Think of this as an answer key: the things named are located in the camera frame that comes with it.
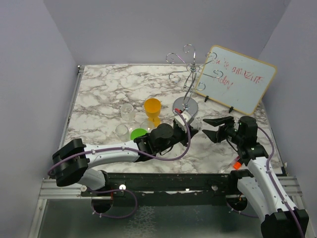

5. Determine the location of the red orange marker pen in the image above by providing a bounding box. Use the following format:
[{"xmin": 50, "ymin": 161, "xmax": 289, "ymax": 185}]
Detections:
[{"xmin": 232, "ymin": 156, "xmax": 242, "ymax": 170}]

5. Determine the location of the clear glass near edge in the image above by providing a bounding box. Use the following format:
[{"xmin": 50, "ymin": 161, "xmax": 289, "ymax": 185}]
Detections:
[{"xmin": 140, "ymin": 120, "xmax": 155, "ymax": 132}]

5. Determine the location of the green plastic wine glass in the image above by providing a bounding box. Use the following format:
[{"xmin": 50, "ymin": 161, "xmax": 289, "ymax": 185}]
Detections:
[{"xmin": 130, "ymin": 128, "xmax": 148, "ymax": 140}]

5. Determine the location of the black front mounting bar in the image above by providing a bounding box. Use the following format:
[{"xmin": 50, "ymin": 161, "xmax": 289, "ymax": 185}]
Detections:
[{"xmin": 81, "ymin": 170, "xmax": 248, "ymax": 206}]

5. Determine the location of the clear wine glass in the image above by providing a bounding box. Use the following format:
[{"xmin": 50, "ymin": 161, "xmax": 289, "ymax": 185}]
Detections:
[
  {"xmin": 115, "ymin": 124, "xmax": 130, "ymax": 142},
  {"xmin": 120, "ymin": 103, "xmax": 136, "ymax": 121},
  {"xmin": 190, "ymin": 118, "xmax": 202, "ymax": 131}
]

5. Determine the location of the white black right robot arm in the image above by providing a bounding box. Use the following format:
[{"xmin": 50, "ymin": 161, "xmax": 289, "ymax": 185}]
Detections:
[{"xmin": 203, "ymin": 116, "xmax": 309, "ymax": 238}]

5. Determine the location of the chrome wine glass rack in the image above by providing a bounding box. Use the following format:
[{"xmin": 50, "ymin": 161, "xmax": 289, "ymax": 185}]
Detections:
[{"xmin": 165, "ymin": 44, "xmax": 223, "ymax": 117}]

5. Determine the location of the orange plastic wine glass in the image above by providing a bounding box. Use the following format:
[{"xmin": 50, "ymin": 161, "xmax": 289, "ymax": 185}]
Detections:
[{"xmin": 144, "ymin": 98, "xmax": 161, "ymax": 127}]

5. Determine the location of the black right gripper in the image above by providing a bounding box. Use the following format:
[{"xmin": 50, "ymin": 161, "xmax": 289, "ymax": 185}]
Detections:
[{"xmin": 202, "ymin": 116, "xmax": 244, "ymax": 145}]

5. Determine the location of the yellow framed whiteboard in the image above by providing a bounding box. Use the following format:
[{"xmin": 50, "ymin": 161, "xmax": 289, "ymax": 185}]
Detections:
[{"xmin": 196, "ymin": 45, "xmax": 277, "ymax": 115}]

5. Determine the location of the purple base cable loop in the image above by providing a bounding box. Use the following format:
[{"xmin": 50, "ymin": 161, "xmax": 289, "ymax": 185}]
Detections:
[{"xmin": 86, "ymin": 188, "xmax": 138, "ymax": 219}]

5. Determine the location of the aluminium table edge rail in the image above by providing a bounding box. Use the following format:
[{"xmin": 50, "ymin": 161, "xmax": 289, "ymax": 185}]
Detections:
[{"xmin": 57, "ymin": 65, "xmax": 85, "ymax": 150}]

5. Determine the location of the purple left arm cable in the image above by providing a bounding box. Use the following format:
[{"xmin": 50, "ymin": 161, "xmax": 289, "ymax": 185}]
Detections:
[{"xmin": 47, "ymin": 109, "xmax": 192, "ymax": 178}]

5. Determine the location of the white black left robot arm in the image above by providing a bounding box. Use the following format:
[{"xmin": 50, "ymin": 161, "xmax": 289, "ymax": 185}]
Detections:
[{"xmin": 48, "ymin": 122, "xmax": 198, "ymax": 196}]

